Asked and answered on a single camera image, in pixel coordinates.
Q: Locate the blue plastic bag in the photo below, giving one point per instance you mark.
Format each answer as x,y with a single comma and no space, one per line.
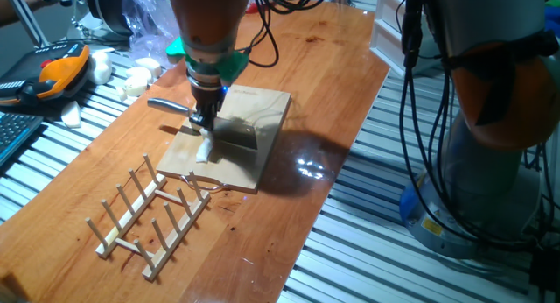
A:
552,20

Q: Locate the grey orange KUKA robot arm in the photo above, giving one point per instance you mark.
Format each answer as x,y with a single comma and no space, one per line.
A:
494,97

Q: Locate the white radish chunk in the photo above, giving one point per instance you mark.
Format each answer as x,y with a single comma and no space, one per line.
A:
146,66
135,86
100,68
71,114

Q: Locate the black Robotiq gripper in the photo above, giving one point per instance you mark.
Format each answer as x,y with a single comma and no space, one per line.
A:
207,97

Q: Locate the steel cleaver knife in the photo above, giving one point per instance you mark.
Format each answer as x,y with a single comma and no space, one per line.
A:
168,106

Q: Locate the black round device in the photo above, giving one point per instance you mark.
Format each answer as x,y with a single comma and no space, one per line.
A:
109,9

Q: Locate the white radish piece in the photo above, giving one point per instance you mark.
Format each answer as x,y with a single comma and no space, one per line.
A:
203,154

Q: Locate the aluminium frame post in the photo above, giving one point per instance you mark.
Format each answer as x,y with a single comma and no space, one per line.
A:
26,18

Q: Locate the orange black teach pendant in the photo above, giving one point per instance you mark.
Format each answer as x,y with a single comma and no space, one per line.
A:
61,71

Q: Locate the person forearm brown sleeve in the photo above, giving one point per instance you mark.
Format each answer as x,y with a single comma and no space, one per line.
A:
9,11

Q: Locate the wooden peg dish rack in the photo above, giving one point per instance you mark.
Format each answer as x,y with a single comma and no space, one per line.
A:
174,241

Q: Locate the large glossy wooden board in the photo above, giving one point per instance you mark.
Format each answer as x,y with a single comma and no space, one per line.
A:
328,75

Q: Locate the white plastic bag red print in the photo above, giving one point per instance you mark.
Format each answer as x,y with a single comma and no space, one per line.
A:
252,8

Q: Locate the clear plastic bag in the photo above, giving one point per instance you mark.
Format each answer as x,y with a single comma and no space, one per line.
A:
144,18

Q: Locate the black computer keyboard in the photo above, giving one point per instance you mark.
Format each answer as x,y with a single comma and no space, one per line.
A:
17,132

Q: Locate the white plastic drawer box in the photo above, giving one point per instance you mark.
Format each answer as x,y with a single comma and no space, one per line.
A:
385,31

